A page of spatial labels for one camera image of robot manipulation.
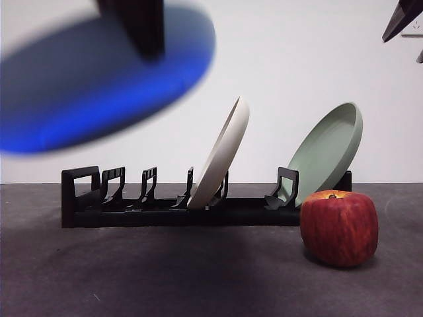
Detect green plate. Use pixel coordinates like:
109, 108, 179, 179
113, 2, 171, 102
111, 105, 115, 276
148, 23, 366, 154
286, 101, 365, 209

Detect black plate rack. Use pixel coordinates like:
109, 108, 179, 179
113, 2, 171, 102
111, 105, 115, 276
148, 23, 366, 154
61, 165, 353, 229

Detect white wall socket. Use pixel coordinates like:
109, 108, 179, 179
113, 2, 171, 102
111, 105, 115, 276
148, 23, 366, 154
401, 18, 423, 37

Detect red apple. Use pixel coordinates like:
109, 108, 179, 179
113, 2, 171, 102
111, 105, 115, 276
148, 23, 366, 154
299, 190, 379, 267

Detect cream white plate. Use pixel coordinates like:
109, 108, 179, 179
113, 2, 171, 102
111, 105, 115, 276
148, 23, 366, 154
186, 96, 251, 210

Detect blue plate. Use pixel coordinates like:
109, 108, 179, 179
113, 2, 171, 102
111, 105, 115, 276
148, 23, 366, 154
0, 6, 217, 155

